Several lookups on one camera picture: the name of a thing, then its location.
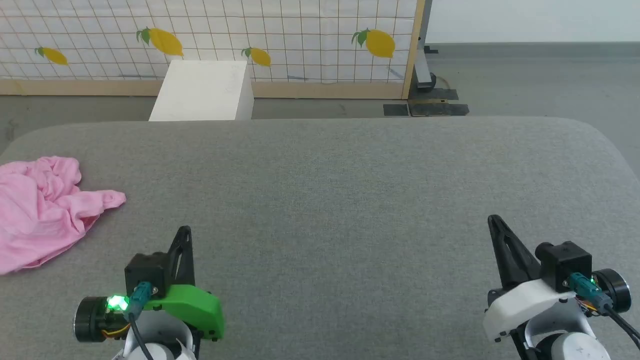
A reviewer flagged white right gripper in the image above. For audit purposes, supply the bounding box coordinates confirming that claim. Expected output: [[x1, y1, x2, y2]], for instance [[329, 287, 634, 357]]
[[482, 214, 584, 344]]

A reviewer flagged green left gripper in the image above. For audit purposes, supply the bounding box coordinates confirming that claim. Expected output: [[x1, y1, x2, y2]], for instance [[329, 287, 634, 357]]
[[143, 225, 226, 343]]

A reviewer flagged pink cloth garment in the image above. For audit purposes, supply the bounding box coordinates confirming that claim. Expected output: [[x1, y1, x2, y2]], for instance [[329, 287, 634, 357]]
[[0, 156, 127, 276]]

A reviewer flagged white box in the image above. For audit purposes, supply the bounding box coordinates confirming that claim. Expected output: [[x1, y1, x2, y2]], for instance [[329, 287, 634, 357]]
[[148, 60, 255, 122]]

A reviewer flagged long black floor mat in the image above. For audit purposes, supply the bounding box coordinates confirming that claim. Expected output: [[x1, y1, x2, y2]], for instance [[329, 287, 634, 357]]
[[410, 102, 470, 117]]

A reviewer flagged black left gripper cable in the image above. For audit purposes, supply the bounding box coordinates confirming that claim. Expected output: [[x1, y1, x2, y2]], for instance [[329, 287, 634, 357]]
[[122, 281, 156, 360]]

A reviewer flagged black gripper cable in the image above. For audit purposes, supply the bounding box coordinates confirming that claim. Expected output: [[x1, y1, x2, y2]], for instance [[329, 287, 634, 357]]
[[568, 272, 640, 347], [122, 281, 156, 360]]

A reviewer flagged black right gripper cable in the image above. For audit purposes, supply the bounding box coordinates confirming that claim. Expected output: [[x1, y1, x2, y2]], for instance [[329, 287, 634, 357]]
[[568, 272, 640, 347]]

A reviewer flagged black floor mat under post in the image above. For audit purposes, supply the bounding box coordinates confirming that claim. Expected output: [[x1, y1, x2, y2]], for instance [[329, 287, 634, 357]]
[[407, 88, 460, 101]]

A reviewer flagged grey metal stand post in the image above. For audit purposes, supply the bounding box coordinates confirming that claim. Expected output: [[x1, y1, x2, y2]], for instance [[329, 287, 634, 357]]
[[410, 0, 439, 94]]

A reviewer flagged lemon print wooden frame screen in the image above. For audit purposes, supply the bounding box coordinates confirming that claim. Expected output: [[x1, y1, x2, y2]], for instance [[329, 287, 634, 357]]
[[0, 0, 426, 100]]

